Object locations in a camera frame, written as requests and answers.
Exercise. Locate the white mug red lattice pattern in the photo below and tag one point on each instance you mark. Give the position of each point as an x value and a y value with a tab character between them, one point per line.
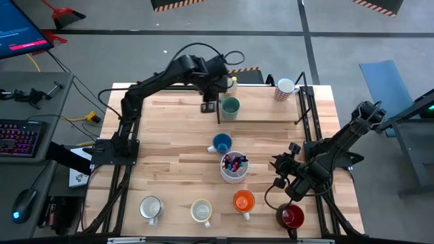
284	87

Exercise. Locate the black electronics box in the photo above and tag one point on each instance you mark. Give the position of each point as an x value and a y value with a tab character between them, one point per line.
64	213

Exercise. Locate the yellow power plug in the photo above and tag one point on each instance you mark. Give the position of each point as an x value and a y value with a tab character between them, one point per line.
91	117

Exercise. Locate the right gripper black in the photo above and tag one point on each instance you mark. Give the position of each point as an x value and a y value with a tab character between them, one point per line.
290	166

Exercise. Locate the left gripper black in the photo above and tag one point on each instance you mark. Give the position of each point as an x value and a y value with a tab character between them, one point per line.
213	89

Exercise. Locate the white mug orange floral pattern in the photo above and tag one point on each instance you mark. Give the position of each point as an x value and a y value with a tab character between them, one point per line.
201	210

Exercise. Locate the dark red mug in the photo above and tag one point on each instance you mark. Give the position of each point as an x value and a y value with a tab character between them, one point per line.
291	217

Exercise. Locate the black aluminium table frame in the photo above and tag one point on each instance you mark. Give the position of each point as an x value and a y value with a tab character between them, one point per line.
312	101

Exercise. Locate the red broom head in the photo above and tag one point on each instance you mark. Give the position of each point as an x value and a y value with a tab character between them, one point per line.
56	38

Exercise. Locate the black clamp tool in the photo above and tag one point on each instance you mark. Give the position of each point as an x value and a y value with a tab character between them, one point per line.
32	96

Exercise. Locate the magenta marker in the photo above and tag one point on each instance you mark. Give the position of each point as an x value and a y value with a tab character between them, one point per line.
227	158

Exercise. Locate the blue mug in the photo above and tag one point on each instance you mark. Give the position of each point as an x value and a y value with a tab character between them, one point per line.
222	144

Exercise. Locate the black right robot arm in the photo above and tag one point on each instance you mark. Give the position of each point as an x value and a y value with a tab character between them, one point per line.
342	139

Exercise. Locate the green mug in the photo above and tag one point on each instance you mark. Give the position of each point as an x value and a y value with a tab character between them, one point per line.
230	113

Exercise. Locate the white mug with grey rim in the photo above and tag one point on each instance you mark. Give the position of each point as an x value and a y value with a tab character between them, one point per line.
151	206

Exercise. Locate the black computer mouse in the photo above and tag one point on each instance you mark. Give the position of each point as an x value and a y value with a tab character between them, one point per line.
23	205

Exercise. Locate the silver metal bracket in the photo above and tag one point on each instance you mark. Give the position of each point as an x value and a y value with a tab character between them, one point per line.
315	241
125	241

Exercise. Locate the black oblong object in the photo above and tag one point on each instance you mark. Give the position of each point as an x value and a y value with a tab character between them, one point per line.
68	157

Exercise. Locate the white textured pen holder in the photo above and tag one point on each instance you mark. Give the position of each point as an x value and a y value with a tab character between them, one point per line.
234	178

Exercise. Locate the backlit black keyboard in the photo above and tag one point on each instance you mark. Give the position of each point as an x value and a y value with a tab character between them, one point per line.
20	139

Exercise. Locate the computer monitor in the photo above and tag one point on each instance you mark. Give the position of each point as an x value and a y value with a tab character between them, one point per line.
20	30

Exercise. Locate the dark grey side cart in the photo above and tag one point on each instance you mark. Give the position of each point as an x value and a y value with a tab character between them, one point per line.
417	152

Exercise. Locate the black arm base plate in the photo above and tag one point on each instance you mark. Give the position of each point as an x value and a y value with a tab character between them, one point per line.
342	160
101	156

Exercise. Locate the white printed box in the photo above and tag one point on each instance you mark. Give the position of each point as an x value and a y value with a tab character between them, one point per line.
78	176

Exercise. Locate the grey computer desk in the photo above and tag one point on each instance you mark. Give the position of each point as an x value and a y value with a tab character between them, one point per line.
51	108

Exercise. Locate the black table clamp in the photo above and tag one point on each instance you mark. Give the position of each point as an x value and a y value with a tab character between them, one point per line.
270	80

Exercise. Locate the wooden shelf with black frame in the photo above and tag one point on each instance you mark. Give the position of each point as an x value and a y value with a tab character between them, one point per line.
261	108

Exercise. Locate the blue floor mat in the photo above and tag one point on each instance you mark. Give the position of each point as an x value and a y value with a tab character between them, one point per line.
383	88

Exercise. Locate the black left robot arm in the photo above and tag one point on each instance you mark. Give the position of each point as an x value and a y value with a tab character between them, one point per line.
152	83

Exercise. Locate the red dustpan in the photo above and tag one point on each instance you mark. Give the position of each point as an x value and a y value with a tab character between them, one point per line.
62	13

